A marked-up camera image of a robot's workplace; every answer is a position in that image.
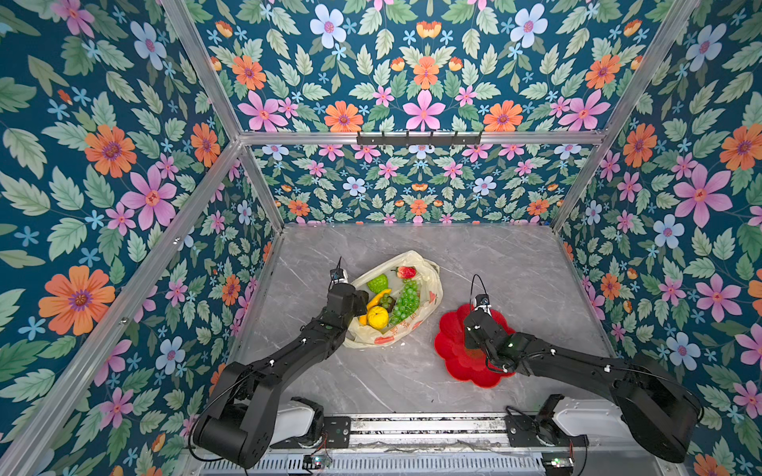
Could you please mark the cream plastic fruit-print bag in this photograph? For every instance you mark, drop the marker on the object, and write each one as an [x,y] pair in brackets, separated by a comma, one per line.
[431,295]

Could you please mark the red flower-shaped plastic bowl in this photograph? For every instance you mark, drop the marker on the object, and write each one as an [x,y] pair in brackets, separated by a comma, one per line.
[463,364]

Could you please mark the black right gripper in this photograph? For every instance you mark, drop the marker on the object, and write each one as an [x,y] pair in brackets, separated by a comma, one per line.
[468,336]

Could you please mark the yellow fake lemon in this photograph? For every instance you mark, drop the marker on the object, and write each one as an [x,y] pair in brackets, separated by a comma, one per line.
[378,317]

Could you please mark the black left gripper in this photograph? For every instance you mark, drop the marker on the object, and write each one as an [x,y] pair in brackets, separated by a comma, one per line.
[356,297]

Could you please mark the yellow fake banana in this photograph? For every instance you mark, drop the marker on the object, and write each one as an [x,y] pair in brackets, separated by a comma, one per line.
[363,319]

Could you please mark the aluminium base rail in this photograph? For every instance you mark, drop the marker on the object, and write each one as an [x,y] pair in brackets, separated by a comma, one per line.
[603,426]

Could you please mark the black hook rail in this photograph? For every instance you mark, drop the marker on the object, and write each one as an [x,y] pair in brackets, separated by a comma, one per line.
[408,138]

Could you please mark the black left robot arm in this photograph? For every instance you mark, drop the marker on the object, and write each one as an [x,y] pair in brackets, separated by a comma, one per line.
[239,421]

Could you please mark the red fake strawberry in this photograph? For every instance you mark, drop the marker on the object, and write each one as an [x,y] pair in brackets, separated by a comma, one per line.
[406,273]

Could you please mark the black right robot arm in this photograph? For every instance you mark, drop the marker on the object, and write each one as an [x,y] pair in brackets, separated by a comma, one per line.
[660,413]

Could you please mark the green fake grapes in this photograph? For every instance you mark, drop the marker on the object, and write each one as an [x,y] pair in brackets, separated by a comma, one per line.
[407,303]

